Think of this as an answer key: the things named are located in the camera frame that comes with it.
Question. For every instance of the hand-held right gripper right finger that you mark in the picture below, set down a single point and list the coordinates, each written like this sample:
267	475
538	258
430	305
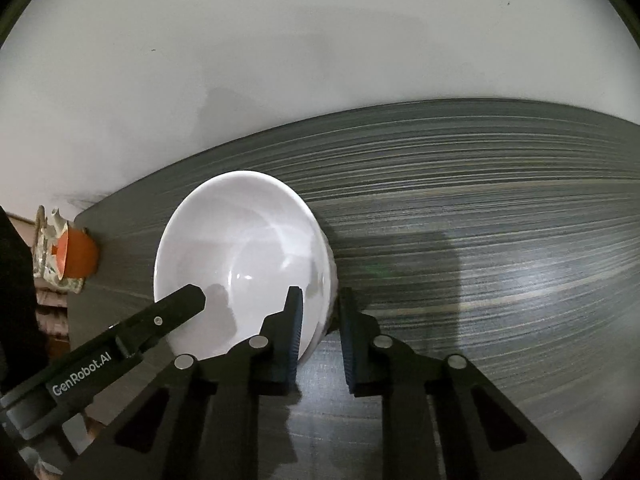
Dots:
351	345

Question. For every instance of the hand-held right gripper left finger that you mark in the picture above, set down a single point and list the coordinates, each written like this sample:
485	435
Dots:
292	340

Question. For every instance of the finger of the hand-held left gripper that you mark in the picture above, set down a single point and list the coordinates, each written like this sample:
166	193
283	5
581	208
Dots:
170	312

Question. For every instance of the white bowl with blue print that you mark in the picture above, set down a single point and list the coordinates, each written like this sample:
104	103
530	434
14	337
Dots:
240	230

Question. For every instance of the orange lidded teacup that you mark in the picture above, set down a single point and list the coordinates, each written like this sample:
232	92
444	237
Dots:
77	257

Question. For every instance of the floral ceramic teapot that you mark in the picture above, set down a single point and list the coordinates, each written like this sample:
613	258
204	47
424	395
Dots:
45	260

